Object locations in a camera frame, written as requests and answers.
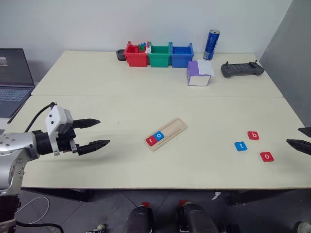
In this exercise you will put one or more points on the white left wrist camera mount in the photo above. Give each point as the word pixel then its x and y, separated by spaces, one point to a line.
pixel 56 116

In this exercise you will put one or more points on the red letter tile r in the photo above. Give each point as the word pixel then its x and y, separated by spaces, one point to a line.
pixel 151 141

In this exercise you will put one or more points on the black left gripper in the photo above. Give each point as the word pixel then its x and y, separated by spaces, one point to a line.
pixel 66 142

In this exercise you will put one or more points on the red letter tile b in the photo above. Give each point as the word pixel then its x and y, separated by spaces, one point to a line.
pixel 253 135

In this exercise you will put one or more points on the dark rounded shape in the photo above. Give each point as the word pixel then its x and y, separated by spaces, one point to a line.
pixel 196 218
pixel 138 219

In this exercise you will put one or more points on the white paper scrap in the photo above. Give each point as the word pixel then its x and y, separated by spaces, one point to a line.
pixel 216 196

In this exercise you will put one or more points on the blue plastic bin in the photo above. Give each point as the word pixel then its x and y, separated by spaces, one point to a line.
pixel 181 59

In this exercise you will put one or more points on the grey shoe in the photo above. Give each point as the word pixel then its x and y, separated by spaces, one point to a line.
pixel 303 227

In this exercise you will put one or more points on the dark grey round cup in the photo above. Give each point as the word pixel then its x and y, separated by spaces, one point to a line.
pixel 120 55

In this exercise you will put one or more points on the white paper sheet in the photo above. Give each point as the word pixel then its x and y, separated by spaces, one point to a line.
pixel 206 67

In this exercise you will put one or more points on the red plastic bin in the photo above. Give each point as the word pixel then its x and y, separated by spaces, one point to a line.
pixel 136 59

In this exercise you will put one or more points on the small coloured toy bricks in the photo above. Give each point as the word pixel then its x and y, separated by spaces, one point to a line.
pixel 142 47

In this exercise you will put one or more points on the blue letter tile o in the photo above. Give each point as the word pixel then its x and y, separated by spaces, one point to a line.
pixel 159 136

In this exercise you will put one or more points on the red letter tile o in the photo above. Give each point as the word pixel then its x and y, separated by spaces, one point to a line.
pixel 267 157

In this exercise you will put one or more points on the black table frame bar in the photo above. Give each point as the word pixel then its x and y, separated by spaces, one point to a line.
pixel 262 197

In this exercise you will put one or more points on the blue letter tile t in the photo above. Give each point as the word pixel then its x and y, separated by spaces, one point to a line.
pixel 241 146

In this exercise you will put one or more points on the dark grey laptop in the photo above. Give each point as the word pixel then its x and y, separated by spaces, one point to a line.
pixel 12 72

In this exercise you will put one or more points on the purple and white box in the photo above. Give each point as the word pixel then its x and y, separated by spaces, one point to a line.
pixel 194 72

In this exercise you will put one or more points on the red tab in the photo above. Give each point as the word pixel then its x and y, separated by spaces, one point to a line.
pixel 183 202
pixel 146 204

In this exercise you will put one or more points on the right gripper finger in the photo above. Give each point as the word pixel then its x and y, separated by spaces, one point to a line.
pixel 302 145
pixel 307 131

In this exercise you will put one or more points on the wooden letter tray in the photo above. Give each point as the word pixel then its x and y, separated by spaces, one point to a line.
pixel 173 127

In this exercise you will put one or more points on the blue drink can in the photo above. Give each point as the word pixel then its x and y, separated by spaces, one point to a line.
pixel 211 46

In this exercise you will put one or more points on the green plastic bin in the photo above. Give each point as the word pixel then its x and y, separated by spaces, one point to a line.
pixel 159 59

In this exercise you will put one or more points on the grey handheld controller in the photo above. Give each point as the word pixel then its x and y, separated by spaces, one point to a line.
pixel 240 69

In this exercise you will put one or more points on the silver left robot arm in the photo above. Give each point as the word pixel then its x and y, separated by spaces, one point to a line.
pixel 14 145

